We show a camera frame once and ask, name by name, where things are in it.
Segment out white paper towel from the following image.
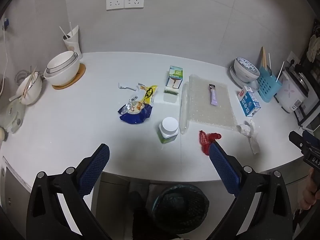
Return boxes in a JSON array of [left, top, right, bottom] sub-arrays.
[[236, 119, 260, 154]]

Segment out blue white milk carton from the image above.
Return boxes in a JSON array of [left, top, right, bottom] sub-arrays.
[[238, 86, 261, 118]]

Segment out red mesh net bag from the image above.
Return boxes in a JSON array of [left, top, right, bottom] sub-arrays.
[[199, 130, 222, 155]]

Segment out purple snack stick wrapper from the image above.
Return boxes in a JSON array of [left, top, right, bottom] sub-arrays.
[[209, 84, 218, 106]]

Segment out bubble wrap sheet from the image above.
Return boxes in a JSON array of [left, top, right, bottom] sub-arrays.
[[189, 74, 236, 130]]

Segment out white lid green jar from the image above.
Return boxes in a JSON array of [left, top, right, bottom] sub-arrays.
[[158, 117, 179, 144]]

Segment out blue snack bag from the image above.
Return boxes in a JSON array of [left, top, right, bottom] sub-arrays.
[[118, 95, 152, 125]]

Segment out green white small carton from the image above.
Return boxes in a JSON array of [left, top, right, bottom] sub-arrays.
[[164, 66, 183, 95]]

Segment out yellow snack wrapper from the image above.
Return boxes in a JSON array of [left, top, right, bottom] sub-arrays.
[[138, 83, 158, 105]]

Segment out dark green trash basket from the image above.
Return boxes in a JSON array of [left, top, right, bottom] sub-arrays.
[[151, 184, 209, 235]]

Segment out person right hand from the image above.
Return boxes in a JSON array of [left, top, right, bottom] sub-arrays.
[[299, 168, 319, 210]]

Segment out microwave oven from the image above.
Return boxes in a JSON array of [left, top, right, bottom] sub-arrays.
[[294, 95, 319, 133]]

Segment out white rice cooker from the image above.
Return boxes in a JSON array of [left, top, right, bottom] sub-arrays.
[[275, 67, 309, 113]]

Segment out blue utensil holder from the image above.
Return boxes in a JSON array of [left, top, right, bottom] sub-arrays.
[[257, 67, 282, 102]]

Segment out blue striped plate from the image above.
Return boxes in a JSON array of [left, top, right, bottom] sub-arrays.
[[229, 66, 259, 91]]

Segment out blue patterned bowl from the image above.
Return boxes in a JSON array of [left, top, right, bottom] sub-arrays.
[[233, 57, 260, 82]]

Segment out wooden chopsticks in holder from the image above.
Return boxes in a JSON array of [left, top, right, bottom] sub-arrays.
[[260, 47, 267, 69]]

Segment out green glass lid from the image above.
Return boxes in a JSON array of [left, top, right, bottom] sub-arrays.
[[4, 99, 26, 134]]

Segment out white bowl with chopsticks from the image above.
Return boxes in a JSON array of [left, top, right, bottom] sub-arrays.
[[9, 68, 42, 105]]

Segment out torn white wrapper scrap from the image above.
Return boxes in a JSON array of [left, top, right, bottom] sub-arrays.
[[118, 83, 138, 91]]

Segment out stacked white bowls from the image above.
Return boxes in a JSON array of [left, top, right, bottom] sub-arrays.
[[43, 51, 80, 86]]

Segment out round wooden trivet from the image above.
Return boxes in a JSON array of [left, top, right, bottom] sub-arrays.
[[52, 63, 86, 90]]

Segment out white utensil cup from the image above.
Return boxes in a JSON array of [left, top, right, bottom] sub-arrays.
[[59, 25, 82, 59]]

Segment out left wall socket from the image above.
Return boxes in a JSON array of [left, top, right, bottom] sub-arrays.
[[106, 0, 124, 11]]

